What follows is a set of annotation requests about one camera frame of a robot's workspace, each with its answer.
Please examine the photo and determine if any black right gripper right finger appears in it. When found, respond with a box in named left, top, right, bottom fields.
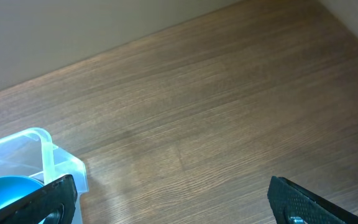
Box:
left=267, top=176, right=358, bottom=224

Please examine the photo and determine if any clear plastic storage bin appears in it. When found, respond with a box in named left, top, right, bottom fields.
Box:
left=0, top=128, right=89, bottom=224

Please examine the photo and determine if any blue bowl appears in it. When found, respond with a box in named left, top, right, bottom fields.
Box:
left=0, top=176, right=44, bottom=209

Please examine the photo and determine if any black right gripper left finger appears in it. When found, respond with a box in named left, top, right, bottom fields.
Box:
left=0, top=174, right=78, bottom=224

